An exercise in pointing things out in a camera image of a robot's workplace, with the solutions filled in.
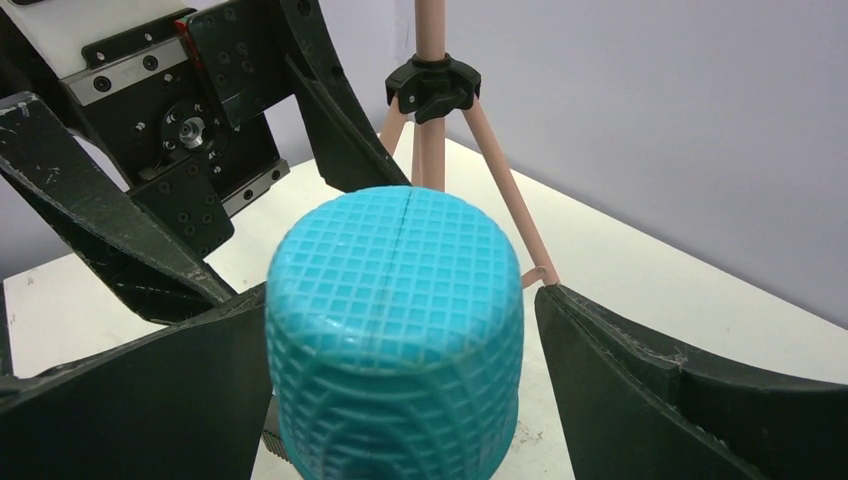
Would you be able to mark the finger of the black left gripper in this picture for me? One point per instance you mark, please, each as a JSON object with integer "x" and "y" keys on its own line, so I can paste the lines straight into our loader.
{"x": 146, "y": 267}
{"x": 346, "y": 148}

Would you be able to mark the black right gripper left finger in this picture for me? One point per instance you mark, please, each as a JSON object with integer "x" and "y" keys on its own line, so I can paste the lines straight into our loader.
{"x": 186, "y": 402}

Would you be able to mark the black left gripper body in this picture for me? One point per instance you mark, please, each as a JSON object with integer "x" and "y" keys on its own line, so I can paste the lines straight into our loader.
{"x": 178, "y": 105}

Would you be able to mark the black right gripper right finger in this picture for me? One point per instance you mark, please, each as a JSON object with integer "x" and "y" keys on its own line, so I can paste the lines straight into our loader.
{"x": 638, "y": 404}

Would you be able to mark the turquoise toy microphone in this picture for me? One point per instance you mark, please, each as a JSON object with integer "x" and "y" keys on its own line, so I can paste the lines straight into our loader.
{"x": 394, "y": 322}

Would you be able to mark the black microphone stand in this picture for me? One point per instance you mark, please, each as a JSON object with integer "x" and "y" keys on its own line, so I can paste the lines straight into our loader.
{"x": 271, "y": 433}

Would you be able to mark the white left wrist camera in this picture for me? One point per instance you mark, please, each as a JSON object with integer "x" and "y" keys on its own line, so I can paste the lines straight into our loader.
{"x": 58, "y": 30}

